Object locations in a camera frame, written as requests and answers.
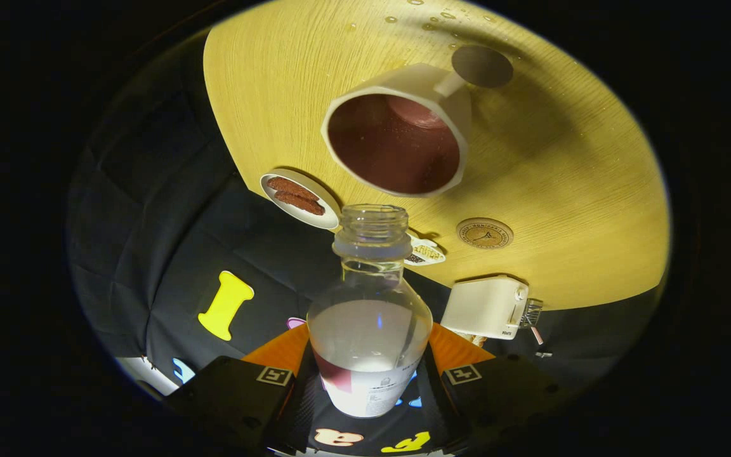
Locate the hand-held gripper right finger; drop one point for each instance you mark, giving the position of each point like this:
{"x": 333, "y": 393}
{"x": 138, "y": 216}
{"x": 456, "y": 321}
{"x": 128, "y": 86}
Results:
{"x": 432, "y": 406}

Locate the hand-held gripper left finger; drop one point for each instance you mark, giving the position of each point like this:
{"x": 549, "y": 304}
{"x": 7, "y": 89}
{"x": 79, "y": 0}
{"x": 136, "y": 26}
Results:
{"x": 301, "y": 412}

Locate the clear plastic juice bottle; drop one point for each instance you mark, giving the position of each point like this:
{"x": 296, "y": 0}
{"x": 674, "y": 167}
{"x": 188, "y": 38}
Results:
{"x": 368, "y": 343}

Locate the round wooden coaster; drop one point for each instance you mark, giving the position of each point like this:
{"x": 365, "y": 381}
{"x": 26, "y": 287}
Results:
{"x": 485, "y": 233}

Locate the beige cup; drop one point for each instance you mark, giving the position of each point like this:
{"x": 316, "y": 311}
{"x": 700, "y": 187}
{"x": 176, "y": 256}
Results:
{"x": 403, "y": 82}

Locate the white toaster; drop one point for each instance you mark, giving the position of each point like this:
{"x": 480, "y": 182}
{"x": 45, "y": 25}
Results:
{"x": 480, "y": 308}

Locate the pink striped straw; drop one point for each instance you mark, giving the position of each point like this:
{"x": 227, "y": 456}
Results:
{"x": 536, "y": 335}

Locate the white divided bean dish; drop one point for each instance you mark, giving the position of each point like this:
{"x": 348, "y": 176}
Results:
{"x": 429, "y": 254}

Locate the white oval plate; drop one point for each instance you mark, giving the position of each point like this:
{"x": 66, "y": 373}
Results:
{"x": 321, "y": 219}

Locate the red meat piece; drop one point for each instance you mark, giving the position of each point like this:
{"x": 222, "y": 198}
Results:
{"x": 302, "y": 204}
{"x": 290, "y": 187}

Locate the wooden table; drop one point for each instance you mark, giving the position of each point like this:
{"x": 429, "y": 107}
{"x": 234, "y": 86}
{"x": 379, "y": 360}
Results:
{"x": 562, "y": 158}

